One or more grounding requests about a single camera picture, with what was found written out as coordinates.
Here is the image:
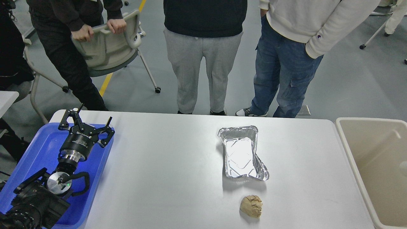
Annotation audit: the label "person in blue jeans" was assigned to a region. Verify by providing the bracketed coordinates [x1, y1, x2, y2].
[235, 0, 379, 118]

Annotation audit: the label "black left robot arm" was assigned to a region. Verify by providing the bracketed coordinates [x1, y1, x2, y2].
[1, 110, 115, 229]

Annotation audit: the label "seated person at left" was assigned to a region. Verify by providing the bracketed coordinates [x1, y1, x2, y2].
[0, 0, 34, 162]

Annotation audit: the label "beige office chair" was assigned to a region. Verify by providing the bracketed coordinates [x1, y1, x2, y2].
[72, 9, 161, 93]

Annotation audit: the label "aluminium foil tray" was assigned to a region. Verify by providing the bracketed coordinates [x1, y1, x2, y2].
[218, 126, 270, 181]

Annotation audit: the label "person in white, far right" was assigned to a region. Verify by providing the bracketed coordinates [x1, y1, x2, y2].
[384, 0, 407, 37]

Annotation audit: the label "grey chair at left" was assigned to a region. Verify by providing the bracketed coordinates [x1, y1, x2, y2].
[22, 37, 70, 124]

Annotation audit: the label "person in grey sweatpants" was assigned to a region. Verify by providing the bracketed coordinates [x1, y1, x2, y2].
[163, 0, 248, 116]

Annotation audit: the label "crumpled brown paper ball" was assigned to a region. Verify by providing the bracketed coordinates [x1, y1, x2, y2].
[239, 195, 263, 219]

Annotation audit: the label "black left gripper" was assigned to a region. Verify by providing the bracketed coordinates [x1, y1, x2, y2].
[58, 104, 115, 162]

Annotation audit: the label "person in black clothes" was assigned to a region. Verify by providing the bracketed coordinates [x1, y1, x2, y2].
[27, 0, 127, 111]

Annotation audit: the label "beige plastic bin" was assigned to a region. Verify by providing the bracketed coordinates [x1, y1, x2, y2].
[335, 117, 407, 229]

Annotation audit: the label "chair leg with castor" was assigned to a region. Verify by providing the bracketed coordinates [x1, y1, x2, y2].
[359, 20, 387, 50]

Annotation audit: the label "blue plastic tray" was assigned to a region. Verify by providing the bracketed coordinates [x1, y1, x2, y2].
[0, 123, 113, 229]

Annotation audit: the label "white side table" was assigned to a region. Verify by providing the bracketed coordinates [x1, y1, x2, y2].
[0, 91, 19, 118]

